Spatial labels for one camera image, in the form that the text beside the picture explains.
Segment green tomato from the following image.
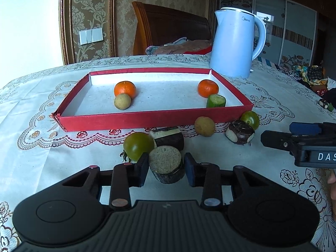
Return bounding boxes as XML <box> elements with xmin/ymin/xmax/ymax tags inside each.
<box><xmin>121</xmin><ymin>132</ymin><xmax>155</xmax><ymax>163</ymax></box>
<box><xmin>240</xmin><ymin>111</ymin><xmax>260</xmax><ymax>130</ymax></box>

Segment white lace-print tablecloth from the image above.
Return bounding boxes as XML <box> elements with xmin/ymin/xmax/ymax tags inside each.
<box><xmin>0</xmin><ymin>54</ymin><xmax>336</xmax><ymax>252</ymax></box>

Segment colourful clothes pile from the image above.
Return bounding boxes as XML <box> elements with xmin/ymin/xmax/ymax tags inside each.
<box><xmin>280</xmin><ymin>62</ymin><xmax>336</xmax><ymax>97</ymax></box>

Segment floral sliding-door wardrobe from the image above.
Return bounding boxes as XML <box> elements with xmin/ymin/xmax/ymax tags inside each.
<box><xmin>218</xmin><ymin>0</ymin><xmax>319</xmax><ymax>70</ymax></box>

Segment white wall switch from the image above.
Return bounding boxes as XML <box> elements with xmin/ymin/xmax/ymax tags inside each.
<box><xmin>79</xmin><ymin>27</ymin><xmax>104</xmax><ymax>46</ymax></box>

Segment long dark sugarcane piece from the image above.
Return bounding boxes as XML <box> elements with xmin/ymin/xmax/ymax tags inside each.
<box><xmin>149</xmin><ymin>127</ymin><xmax>185</xmax><ymax>150</ymax></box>

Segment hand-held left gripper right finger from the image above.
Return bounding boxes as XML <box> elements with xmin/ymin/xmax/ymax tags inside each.
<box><xmin>184</xmin><ymin>152</ymin><xmax>272</xmax><ymax>212</ymax></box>

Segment carved wooden wall frame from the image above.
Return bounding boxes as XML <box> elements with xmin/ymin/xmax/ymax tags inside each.
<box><xmin>58</xmin><ymin>0</ymin><xmax>117</xmax><ymax>66</ymax></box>

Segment partly peeled water chestnut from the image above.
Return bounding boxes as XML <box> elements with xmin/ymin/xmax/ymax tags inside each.
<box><xmin>226</xmin><ymin>120</ymin><xmax>256</xmax><ymax>145</ymax></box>
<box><xmin>318</xmin><ymin>98</ymin><xmax>334</xmax><ymax>111</ymax></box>

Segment tan longan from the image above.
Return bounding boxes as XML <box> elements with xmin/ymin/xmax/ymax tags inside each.
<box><xmin>194</xmin><ymin>116</ymin><xmax>216</xmax><ymax>137</ymax></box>
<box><xmin>114</xmin><ymin>93</ymin><xmax>132</xmax><ymax>111</ymax></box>

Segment green cucumber piece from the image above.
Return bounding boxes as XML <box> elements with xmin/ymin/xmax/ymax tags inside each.
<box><xmin>206</xmin><ymin>94</ymin><xmax>227</xmax><ymax>109</ymax></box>

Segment wooden bed headboard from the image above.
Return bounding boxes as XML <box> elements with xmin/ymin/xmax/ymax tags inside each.
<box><xmin>132</xmin><ymin>1</ymin><xmax>213</xmax><ymax>55</ymax></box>

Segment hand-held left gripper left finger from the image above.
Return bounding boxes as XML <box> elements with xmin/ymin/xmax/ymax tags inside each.
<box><xmin>62</xmin><ymin>152</ymin><xmax>150</xmax><ymax>210</ymax></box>

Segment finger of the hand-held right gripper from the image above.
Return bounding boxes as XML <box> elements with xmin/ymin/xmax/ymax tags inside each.
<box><xmin>27</xmin><ymin>122</ymin><xmax>327</xmax><ymax>135</ymax></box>
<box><xmin>261</xmin><ymin>130</ymin><xmax>298</xmax><ymax>153</ymax></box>

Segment red shallow cardboard tray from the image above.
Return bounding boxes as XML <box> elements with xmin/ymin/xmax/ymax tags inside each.
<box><xmin>51</xmin><ymin>68</ymin><xmax>254</xmax><ymax>132</ymax></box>

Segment striped pink blanket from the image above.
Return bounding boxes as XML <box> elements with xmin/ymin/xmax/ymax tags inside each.
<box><xmin>146</xmin><ymin>37</ymin><xmax>213</xmax><ymax>55</ymax></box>

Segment orange mandarin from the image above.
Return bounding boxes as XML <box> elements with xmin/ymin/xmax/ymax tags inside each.
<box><xmin>114</xmin><ymin>81</ymin><xmax>137</xmax><ymax>99</ymax></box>
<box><xmin>197</xmin><ymin>79</ymin><xmax>219</xmax><ymax>98</ymax></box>

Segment light blue electric kettle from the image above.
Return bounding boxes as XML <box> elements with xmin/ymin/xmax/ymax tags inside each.
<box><xmin>209</xmin><ymin>7</ymin><xmax>267</xmax><ymax>79</ymax></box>

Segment short dark sugarcane piece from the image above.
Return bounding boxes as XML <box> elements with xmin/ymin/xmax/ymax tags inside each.
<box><xmin>149</xmin><ymin>145</ymin><xmax>185</xmax><ymax>184</ymax></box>

